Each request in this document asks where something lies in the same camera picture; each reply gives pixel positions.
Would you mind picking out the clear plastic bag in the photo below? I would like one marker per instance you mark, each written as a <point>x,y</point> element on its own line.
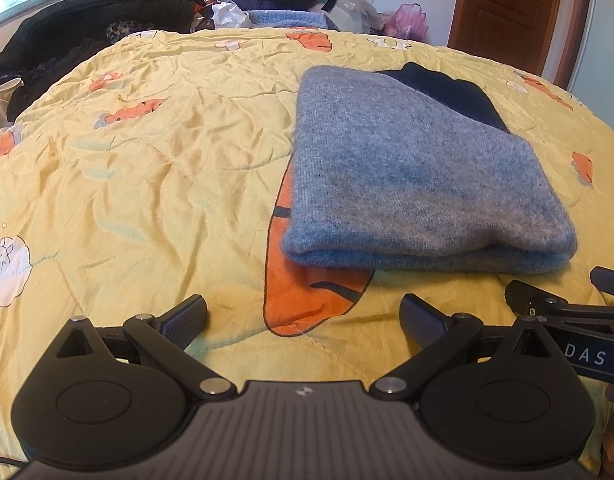
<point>357,15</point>

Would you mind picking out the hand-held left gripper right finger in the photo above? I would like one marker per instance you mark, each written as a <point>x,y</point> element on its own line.
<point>423,321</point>

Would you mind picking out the black jacket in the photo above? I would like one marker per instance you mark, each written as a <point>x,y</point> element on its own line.
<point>72,25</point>

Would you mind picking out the white plastic bag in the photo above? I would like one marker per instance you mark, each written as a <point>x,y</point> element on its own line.
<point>229,15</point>

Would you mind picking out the pink plastic bag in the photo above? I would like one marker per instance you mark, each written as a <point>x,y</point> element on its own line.
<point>408,22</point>

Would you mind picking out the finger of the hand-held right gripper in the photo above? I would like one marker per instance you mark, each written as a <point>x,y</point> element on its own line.
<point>612,284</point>
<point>529,296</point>

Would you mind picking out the grey sweater with navy sleeves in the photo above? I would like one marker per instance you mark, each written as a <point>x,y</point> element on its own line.
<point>412,175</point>

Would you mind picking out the yellow printed blanket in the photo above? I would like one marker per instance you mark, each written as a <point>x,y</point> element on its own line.
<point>137,160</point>

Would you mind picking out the brown wooden door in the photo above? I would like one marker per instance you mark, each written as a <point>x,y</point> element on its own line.
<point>507,15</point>

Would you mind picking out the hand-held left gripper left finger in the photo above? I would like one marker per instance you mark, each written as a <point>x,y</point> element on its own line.
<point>186,316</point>

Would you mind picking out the light blue knitted cloth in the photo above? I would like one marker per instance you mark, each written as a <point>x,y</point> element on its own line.
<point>287,18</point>

